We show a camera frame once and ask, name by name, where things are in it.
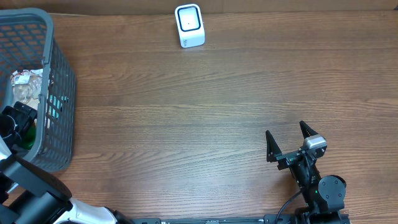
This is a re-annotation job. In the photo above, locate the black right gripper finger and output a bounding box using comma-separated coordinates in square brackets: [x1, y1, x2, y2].
[266, 130, 282, 162]
[299, 121, 318, 139]

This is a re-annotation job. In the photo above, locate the beige clear snack pouch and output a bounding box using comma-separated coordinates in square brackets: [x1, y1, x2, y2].
[11, 68, 43, 109]

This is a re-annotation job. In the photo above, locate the green lid white jar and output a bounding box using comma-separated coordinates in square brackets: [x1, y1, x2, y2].
[19, 124, 36, 150]

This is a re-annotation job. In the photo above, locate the teal white packet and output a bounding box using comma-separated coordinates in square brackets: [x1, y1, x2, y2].
[48, 95, 69, 119]

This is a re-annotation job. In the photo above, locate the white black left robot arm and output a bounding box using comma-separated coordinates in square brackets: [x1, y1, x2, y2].
[1, 102, 132, 224]

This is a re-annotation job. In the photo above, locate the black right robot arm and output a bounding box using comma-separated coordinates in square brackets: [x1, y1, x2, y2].
[265, 121, 350, 223]

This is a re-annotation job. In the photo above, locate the white barcode scanner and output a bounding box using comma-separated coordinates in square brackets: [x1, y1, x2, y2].
[175, 4, 205, 49]

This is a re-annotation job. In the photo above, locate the grey plastic mesh basket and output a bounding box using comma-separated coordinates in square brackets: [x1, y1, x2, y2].
[1, 8, 76, 172]

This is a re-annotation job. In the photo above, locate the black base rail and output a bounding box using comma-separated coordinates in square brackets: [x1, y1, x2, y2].
[130, 214, 299, 224]

